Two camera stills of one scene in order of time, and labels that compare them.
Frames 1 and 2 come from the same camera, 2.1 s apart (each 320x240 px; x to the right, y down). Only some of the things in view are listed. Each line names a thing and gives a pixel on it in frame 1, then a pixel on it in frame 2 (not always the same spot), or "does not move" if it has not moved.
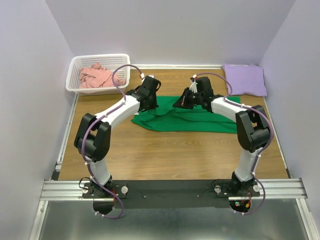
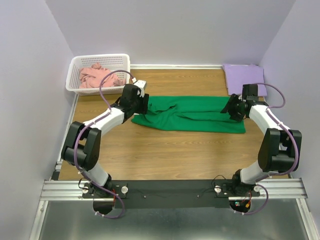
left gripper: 152,100 → 144,104
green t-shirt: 166,114 does not move
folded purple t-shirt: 249,79 does not move
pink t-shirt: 98,76 does not move
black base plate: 170,194 does not move
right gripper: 188,97 → 230,107
